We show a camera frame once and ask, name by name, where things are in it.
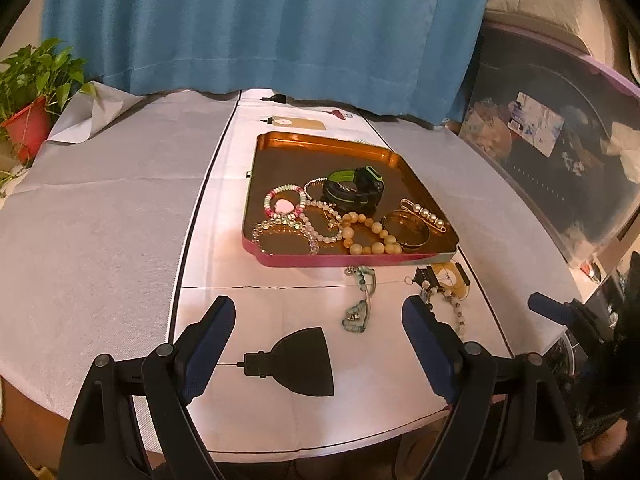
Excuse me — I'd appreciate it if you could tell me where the orange metal tray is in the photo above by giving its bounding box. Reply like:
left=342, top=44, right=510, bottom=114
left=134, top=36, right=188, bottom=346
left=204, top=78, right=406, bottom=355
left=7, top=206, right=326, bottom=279
left=242, top=131, right=459, bottom=268

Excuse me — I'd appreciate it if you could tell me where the clear storage bin purple lid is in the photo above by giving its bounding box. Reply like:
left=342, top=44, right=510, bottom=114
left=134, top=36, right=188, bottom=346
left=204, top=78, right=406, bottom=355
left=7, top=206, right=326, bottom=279
left=460, top=26, right=639, bottom=266

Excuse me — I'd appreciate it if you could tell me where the metal bangle bracelet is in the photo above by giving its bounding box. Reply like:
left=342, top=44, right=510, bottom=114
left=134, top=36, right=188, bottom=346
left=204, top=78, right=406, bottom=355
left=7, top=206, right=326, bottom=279
left=380, top=209, right=433, bottom=252

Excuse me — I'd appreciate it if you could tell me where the potted green plant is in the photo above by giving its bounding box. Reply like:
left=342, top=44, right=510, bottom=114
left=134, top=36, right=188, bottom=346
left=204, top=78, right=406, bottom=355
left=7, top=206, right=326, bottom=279
left=1, top=37, right=88, bottom=169

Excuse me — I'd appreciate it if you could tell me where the blue curtain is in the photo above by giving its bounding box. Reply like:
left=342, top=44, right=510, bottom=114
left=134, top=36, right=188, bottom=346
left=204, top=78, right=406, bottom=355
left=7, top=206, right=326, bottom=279
left=42, top=0, right=487, bottom=124

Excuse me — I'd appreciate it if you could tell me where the black white bead bracelet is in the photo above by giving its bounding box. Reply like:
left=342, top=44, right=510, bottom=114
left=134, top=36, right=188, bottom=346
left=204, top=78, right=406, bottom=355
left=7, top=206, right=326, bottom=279
left=414, top=263, right=474, bottom=338

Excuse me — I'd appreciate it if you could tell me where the pink green bead bracelet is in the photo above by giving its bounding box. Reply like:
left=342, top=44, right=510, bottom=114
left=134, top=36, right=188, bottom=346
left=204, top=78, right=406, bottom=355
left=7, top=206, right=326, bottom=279
left=262, top=182, right=310, bottom=220

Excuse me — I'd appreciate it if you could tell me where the large beige bead bracelet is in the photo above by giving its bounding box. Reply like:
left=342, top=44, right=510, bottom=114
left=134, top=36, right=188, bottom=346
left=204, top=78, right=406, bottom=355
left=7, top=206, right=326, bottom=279
left=340, top=210, right=403, bottom=256

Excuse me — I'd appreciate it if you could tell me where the green black smartwatch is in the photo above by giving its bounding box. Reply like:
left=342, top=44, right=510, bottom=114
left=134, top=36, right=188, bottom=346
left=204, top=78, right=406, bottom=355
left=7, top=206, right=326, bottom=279
left=322, top=166, right=385, bottom=214

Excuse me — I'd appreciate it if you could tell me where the pearl safety pin brooch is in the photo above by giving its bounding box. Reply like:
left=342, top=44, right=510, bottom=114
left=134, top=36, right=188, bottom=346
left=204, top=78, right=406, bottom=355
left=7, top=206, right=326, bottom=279
left=399, top=198, right=447, bottom=233

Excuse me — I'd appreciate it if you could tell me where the grey white table cloth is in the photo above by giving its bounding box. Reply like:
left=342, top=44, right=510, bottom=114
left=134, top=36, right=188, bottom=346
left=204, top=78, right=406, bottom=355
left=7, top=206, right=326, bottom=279
left=0, top=80, right=584, bottom=463

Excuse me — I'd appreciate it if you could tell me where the beige fabric storage box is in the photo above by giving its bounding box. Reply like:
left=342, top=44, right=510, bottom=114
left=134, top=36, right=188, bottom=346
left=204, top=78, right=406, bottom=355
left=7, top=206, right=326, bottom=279
left=485, top=0, right=618, bottom=62

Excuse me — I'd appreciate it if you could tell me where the green stone bead bracelet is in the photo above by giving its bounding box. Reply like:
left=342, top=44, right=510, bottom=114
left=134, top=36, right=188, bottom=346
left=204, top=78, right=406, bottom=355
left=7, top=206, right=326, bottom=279
left=340, top=264, right=378, bottom=335

